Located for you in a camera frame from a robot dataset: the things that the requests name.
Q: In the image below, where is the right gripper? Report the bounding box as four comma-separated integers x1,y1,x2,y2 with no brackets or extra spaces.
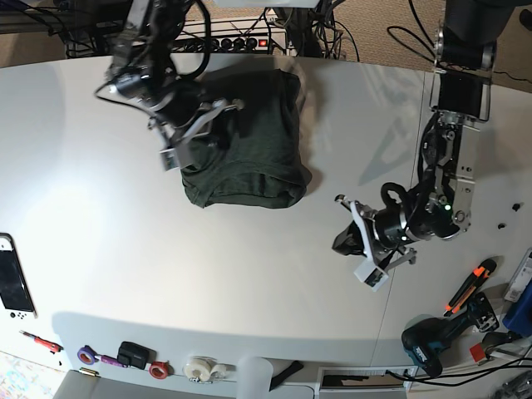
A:
147,98,245,152

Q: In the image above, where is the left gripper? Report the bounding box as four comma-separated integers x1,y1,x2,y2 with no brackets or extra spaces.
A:
332,207,417,270

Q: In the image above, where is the dark green t-shirt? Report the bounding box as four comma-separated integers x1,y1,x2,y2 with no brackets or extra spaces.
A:
181,69,312,209

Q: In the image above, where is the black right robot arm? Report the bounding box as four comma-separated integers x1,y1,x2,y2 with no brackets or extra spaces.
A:
103,1,243,149

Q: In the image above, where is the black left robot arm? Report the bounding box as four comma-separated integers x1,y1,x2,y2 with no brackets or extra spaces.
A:
332,1,524,269

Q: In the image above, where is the black power strip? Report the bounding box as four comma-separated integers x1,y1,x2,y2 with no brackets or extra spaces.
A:
211,37,270,54

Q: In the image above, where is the teal black power drill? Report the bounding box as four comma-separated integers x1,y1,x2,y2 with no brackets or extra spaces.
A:
401,293,500,378

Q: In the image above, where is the orange black utility knife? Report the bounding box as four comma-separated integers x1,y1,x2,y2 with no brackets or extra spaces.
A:
443,259,497,318

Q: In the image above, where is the translucent plastic cup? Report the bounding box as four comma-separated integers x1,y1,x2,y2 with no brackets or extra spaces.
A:
236,357,273,399

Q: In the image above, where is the blue box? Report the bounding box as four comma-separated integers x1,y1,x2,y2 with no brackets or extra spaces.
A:
503,283,532,337

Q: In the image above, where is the white tape roll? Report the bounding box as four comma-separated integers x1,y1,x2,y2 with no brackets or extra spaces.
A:
182,357,216,382

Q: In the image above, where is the red tape roll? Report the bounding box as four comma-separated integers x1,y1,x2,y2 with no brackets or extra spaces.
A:
149,362,170,380

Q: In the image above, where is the white handheld game console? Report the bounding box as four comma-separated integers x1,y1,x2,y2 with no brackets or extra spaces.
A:
1,233,37,320

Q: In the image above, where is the purple marker pen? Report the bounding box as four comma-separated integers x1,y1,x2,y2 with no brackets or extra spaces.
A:
96,355,126,368

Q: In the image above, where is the purple tape roll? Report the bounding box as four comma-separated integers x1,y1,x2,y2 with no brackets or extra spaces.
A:
77,345,98,365

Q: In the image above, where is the red screwdriver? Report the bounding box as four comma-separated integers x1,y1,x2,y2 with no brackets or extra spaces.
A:
19,330,63,354

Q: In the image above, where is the brass bullet-shaped piece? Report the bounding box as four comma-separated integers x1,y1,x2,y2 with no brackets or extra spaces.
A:
78,367,99,377

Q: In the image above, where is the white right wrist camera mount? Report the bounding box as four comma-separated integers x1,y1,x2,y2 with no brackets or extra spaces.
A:
155,98,244,171

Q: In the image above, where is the black action camera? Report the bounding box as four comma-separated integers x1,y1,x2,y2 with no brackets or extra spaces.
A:
116,341,150,370

